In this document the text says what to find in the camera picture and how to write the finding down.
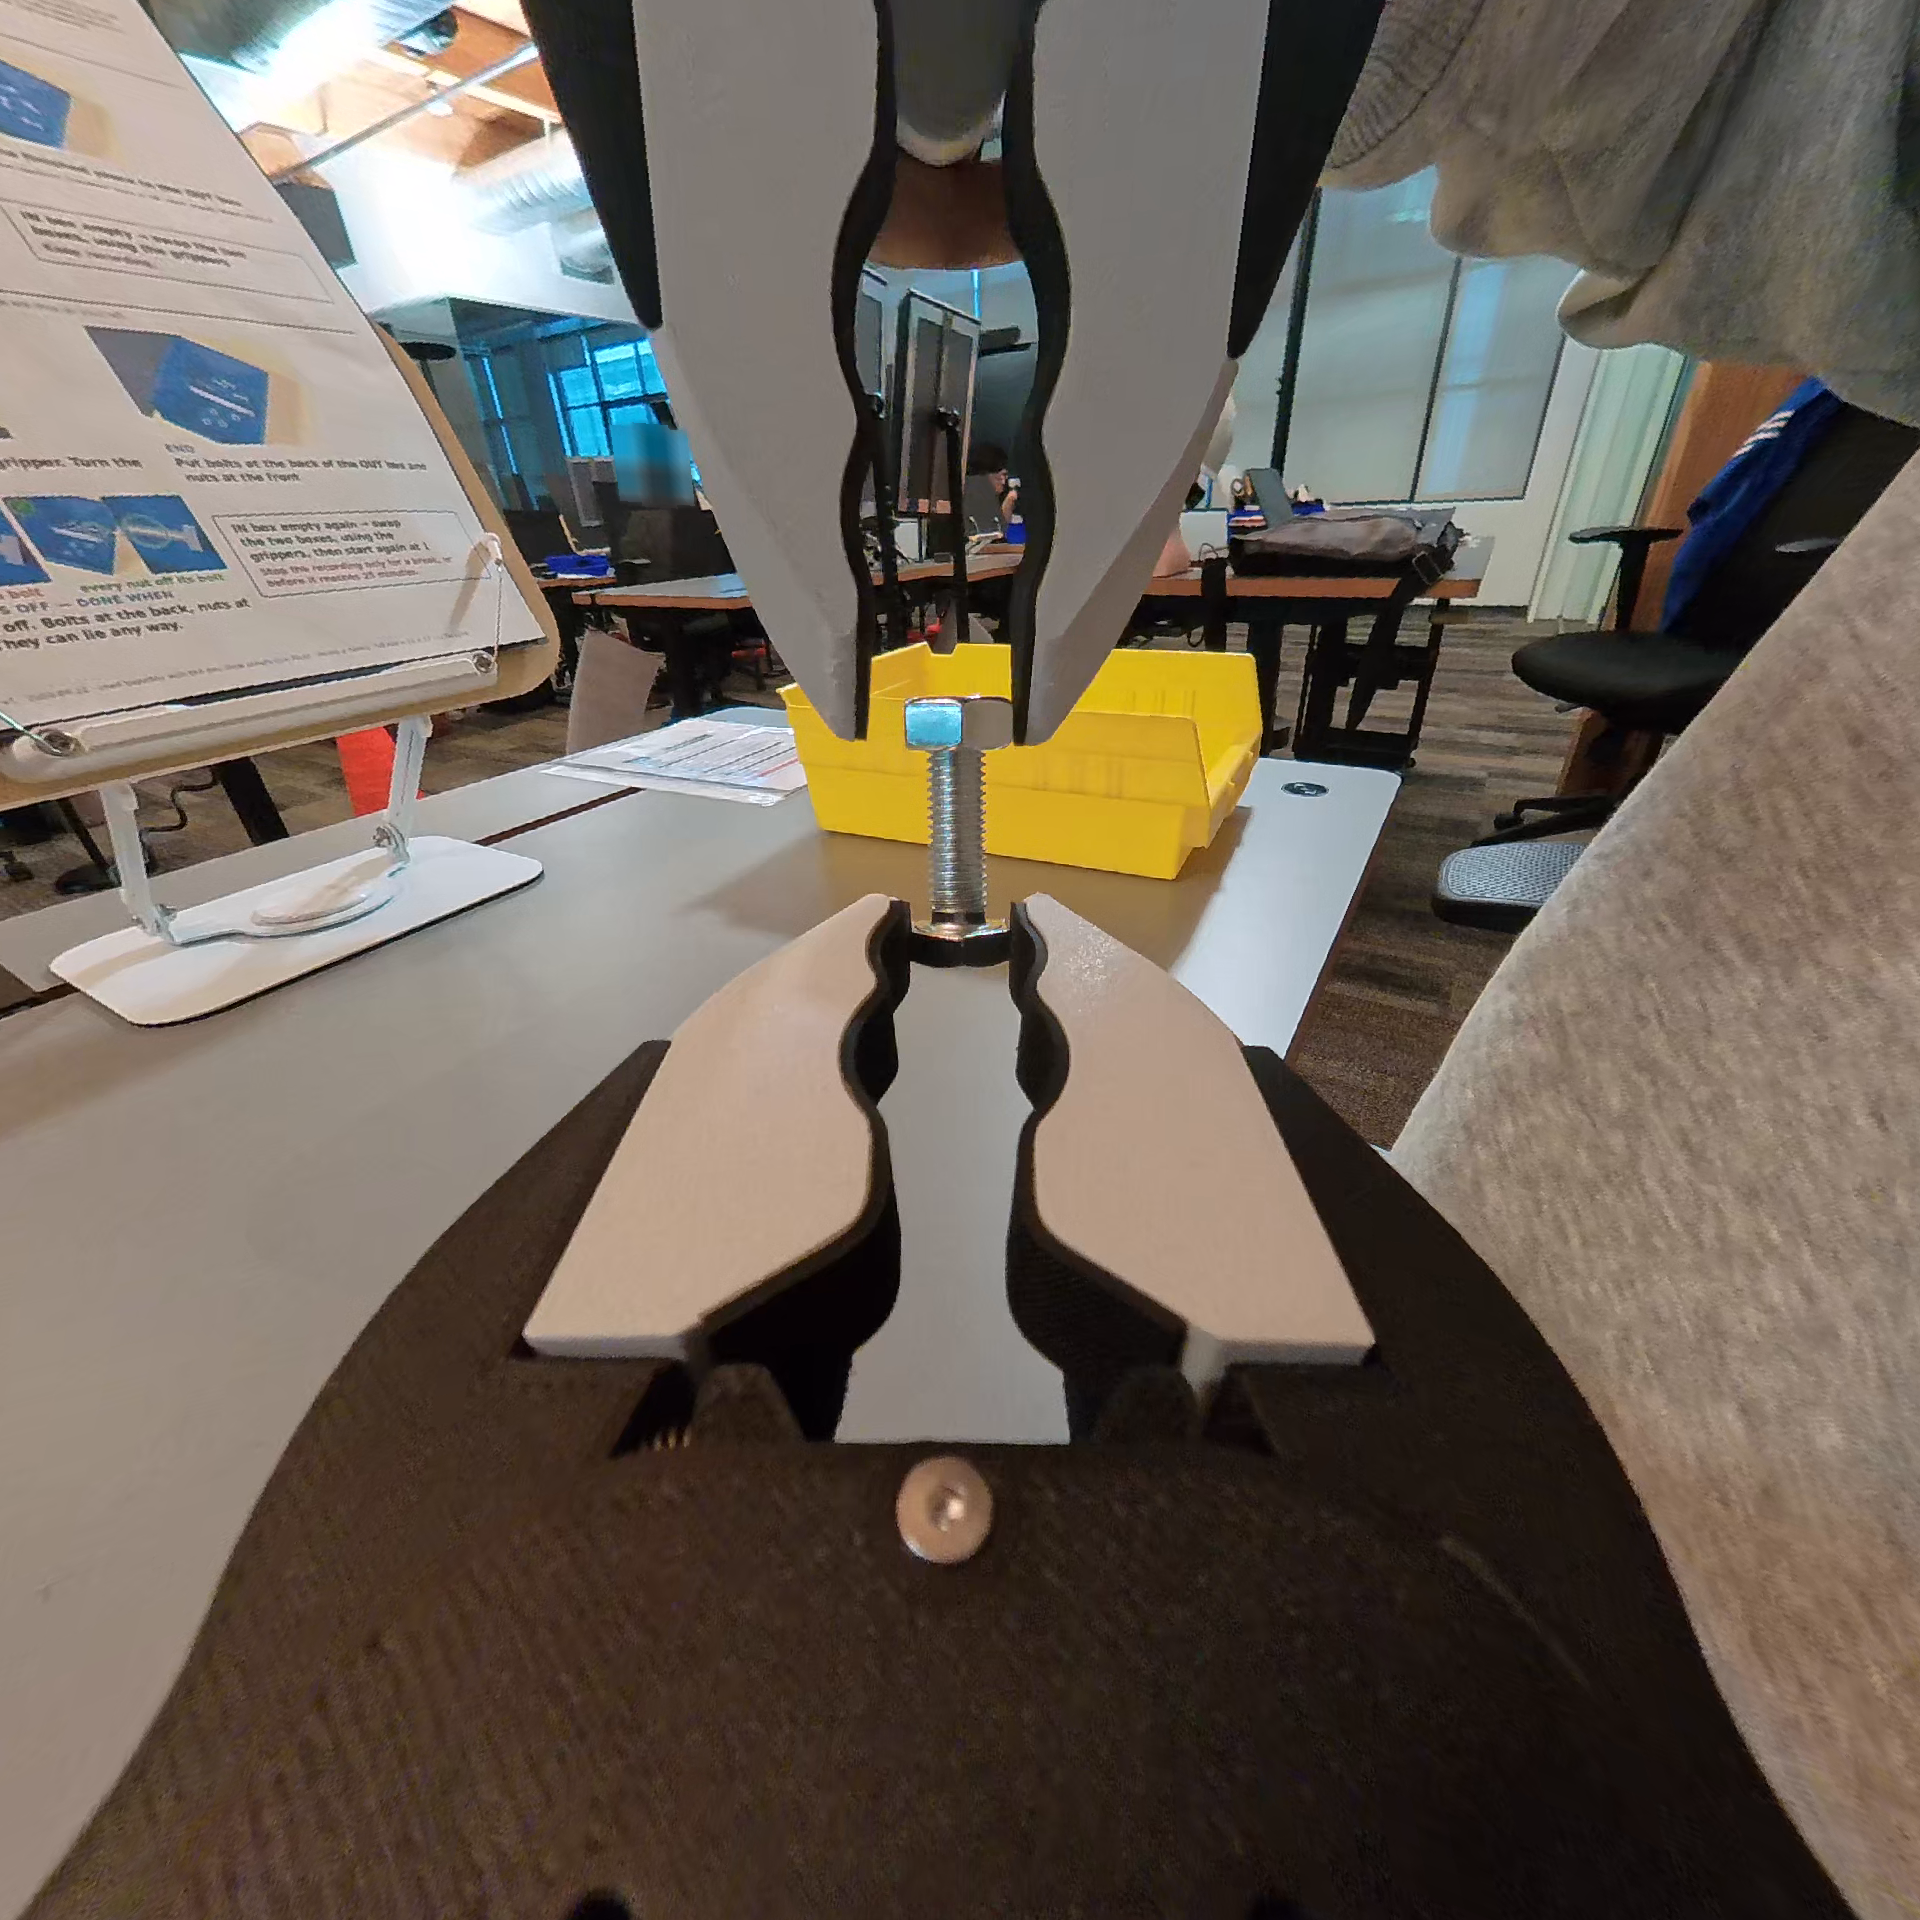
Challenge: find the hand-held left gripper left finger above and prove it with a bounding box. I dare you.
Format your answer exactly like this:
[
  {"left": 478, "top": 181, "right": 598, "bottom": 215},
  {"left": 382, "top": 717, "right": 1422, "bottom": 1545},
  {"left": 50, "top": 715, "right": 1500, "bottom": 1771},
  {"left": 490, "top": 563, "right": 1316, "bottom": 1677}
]
[{"left": 521, "top": 891, "right": 916, "bottom": 1367}]

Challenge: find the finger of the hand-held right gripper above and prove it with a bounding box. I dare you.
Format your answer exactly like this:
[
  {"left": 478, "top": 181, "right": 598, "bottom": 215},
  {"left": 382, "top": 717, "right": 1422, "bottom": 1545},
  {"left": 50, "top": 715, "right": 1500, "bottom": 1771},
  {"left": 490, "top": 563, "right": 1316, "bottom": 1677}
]
[
  {"left": 996, "top": 0, "right": 1278, "bottom": 751},
  {"left": 632, "top": 0, "right": 902, "bottom": 747}
]

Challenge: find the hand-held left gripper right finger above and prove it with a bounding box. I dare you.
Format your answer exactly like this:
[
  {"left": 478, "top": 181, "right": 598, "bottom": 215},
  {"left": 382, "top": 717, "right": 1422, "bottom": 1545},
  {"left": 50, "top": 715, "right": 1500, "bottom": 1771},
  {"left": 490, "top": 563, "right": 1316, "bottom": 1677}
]
[{"left": 1008, "top": 888, "right": 1384, "bottom": 1369}]

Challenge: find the silver steel bolt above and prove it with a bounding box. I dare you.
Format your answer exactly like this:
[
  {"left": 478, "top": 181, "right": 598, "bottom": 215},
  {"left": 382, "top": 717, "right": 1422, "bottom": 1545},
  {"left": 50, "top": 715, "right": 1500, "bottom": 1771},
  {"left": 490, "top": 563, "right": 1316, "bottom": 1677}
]
[{"left": 902, "top": 745, "right": 1011, "bottom": 965}]

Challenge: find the person's right forearm grey sleeve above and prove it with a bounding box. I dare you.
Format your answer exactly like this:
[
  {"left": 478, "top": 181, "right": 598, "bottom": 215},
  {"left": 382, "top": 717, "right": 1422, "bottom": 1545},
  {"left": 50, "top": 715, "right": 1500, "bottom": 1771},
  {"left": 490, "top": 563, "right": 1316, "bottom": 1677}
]
[{"left": 1320, "top": 0, "right": 1920, "bottom": 429}]

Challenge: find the grey desk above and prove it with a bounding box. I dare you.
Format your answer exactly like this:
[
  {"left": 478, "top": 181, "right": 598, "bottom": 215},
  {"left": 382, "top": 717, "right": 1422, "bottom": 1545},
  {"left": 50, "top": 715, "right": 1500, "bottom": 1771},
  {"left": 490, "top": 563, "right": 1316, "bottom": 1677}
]
[{"left": 0, "top": 717, "right": 1403, "bottom": 1920}]

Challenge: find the large black monitor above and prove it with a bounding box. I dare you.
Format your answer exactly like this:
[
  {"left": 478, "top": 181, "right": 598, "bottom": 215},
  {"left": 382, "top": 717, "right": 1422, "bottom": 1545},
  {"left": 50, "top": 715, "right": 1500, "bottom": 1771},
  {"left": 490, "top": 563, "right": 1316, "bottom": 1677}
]
[
  {"left": 896, "top": 287, "right": 986, "bottom": 519},
  {"left": 854, "top": 271, "right": 893, "bottom": 528}
]

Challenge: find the long wooden table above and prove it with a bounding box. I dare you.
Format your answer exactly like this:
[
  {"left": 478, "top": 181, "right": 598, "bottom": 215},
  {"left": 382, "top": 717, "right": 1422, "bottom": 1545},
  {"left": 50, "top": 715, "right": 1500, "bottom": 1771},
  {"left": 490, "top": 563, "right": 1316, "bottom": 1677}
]
[{"left": 576, "top": 544, "right": 1037, "bottom": 722}]

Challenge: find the grey bag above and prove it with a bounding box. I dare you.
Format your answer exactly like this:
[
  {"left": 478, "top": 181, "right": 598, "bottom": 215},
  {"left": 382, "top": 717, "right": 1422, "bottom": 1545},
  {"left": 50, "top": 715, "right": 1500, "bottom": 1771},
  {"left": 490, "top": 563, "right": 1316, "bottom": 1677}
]
[{"left": 1227, "top": 508, "right": 1465, "bottom": 578}]

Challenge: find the wooden table with black legs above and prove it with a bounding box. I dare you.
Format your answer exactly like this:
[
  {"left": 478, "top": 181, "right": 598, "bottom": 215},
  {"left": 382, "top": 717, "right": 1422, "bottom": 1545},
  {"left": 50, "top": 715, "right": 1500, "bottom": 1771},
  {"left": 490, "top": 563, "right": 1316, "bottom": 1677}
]
[{"left": 1131, "top": 533, "right": 1496, "bottom": 768}]

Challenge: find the yellow plastic bin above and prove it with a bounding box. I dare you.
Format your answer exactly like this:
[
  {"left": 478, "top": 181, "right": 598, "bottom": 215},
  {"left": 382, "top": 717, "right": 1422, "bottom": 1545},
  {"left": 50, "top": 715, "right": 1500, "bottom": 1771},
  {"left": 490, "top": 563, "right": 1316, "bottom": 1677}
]
[{"left": 778, "top": 642, "right": 1264, "bottom": 882}]

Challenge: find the laminated paper sheet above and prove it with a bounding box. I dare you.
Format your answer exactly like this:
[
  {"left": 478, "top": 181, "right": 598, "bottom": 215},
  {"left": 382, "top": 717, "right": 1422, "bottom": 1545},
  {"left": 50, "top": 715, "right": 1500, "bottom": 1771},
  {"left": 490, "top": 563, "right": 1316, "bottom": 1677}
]
[{"left": 545, "top": 717, "right": 812, "bottom": 807}]

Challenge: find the grey mesh chair seat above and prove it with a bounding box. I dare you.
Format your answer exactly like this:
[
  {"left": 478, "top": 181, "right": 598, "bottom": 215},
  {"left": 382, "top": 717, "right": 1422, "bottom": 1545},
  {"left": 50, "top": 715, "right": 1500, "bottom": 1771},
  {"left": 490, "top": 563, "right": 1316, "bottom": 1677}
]
[{"left": 1429, "top": 834, "right": 1595, "bottom": 935}]

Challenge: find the white document stand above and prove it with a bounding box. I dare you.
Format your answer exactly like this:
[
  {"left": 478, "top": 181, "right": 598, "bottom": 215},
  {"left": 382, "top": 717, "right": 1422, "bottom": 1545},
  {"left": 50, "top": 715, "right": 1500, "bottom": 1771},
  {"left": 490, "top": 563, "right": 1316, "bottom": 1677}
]
[{"left": 0, "top": 0, "right": 564, "bottom": 1029}]

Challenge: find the printed instruction sheet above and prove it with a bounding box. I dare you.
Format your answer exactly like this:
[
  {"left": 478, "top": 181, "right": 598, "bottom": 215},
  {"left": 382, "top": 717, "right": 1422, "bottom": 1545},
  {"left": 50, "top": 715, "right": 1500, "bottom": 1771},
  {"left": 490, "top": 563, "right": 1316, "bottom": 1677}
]
[{"left": 0, "top": 0, "right": 549, "bottom": 736}]

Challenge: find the orange traffic cone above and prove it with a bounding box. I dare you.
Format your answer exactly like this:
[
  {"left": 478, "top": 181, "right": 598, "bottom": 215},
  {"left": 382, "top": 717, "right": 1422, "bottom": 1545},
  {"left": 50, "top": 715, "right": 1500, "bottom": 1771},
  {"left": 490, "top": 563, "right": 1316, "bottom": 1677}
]
[{"left": 336, "top": 717, "right": 437, "bottom": 818}]

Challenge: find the person's grey sweatshirt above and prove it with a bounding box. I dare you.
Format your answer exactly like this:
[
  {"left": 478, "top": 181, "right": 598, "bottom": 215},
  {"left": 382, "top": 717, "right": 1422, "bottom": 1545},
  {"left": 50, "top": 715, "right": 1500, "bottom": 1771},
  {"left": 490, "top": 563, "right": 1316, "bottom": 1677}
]
[{"left": 1388, "top": 451, "right": 1920, "bottom": 1920}]

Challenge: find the black office chair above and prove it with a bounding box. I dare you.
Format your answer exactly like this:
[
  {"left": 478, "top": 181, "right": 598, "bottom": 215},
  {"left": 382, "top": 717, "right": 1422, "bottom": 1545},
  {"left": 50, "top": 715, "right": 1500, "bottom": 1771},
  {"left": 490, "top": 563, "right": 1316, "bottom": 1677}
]
[{"left": 1476, "top": 527, "right": 1862, "bottom": 841}]

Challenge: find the blue jacket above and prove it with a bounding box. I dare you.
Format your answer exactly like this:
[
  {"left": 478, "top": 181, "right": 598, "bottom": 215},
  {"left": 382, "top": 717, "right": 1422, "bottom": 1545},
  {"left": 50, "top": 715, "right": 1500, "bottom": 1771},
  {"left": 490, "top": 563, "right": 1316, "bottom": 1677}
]
[{"left": 1661, "top": 376, "right": 1850, "bottom": 641}]

